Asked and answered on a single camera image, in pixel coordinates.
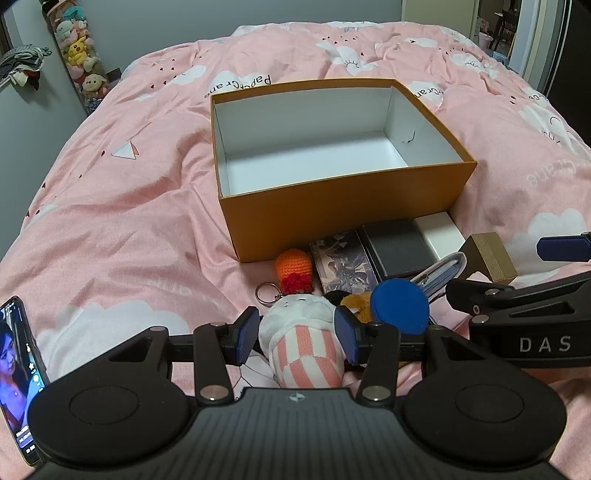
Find dark chair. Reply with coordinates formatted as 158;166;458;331
492;11;518;51

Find silver metal tool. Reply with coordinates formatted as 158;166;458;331
409;255;467;305

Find purple illustrated card box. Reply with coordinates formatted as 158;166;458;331
309;231;382;294

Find pink cloud print blanket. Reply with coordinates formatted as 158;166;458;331
0;21;591;480

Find blue round disc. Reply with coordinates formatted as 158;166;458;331
369;277;430;334

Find white pink checked plush toy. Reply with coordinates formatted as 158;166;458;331
257;293;345;388

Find dark window frame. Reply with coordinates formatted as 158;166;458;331
0;9;14;54

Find black box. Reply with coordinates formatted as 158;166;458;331
360;220;439;282

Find orange cardboard box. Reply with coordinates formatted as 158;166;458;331
210;78;478;264

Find white small box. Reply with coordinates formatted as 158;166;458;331
412;211;466;261

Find pale door frame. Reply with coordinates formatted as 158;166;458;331
508;0;571;93

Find orange crochet keychain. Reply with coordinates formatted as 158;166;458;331
255;248;315;306

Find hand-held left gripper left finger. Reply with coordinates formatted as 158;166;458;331
108;307;260;404

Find grey striped cloth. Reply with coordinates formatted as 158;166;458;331
0;45;53;88

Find gold small box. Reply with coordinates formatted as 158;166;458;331
457;232;519;284

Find clear tube of plush toys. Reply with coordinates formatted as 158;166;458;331
41;0;112;114

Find cream door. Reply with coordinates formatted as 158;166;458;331
401;0;479;23

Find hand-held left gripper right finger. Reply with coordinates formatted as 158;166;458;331
335;307;490;403

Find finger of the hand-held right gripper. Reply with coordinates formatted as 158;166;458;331
445;270;591;320
536;232;591;264

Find tiger plush toy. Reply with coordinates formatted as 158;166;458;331
323;290;376;324

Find black smartphone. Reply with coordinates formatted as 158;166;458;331
0;295;51;467

